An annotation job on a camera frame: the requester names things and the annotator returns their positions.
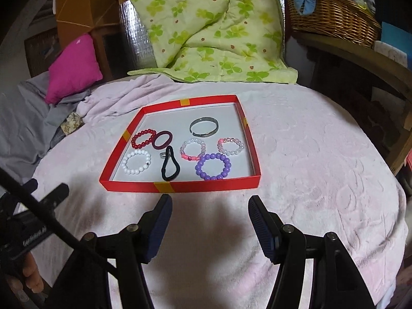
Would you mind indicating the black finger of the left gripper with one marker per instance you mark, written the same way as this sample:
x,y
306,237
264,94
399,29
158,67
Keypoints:
x,y
56,197
31,185

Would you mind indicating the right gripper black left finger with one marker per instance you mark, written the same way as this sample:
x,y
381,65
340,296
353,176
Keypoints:
x,y
83,281

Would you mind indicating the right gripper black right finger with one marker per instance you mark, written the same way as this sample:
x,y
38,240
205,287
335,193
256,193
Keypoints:
x,y
336,282

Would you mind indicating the left hand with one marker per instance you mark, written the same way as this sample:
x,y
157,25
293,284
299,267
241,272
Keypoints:
x,y
32,277

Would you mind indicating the grey bedsheet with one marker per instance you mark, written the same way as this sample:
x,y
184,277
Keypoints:
x,y
29,126

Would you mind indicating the floral patterned cloth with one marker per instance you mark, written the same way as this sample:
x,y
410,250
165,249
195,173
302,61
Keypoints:
x,y
72,123

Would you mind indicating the pale pink blanket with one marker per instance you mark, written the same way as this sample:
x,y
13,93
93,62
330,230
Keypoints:
x,y
320,173

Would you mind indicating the magenta pillow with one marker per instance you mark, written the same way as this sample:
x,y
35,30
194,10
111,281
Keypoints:
x,y
74,70

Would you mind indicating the red cardboard tray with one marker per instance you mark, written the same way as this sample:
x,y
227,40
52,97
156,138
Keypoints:
x,y
175,116

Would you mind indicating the silver foil mat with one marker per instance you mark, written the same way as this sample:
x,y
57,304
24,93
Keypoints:
x,y
139,50

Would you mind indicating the silver metal bangle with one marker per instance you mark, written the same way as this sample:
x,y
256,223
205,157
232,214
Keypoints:
x,y
204,119

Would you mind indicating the orange wooden cabinet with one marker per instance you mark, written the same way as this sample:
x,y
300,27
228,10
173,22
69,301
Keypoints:
x,y
100,19

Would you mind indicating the wooden table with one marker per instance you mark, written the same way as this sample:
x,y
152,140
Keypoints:
x,y
394,74

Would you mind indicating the green clover quilt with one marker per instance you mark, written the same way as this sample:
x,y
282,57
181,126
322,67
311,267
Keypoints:
x,y
216,40

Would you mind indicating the blue box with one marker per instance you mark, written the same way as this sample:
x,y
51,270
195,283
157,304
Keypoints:
x,y
396,37

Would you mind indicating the wicker basket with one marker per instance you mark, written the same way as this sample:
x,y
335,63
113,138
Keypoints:
x,y
342,19

